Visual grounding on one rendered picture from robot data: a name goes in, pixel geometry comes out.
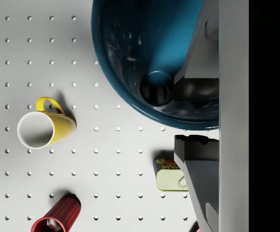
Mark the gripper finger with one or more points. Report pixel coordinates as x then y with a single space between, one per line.
202 60
202 183

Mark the blue mug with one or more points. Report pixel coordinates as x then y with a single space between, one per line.
120 62

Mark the flat-sided can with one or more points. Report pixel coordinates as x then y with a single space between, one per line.
168 180

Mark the red mug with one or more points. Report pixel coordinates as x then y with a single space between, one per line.
62 212

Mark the yellow mug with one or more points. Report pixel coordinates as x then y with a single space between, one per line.
62 128

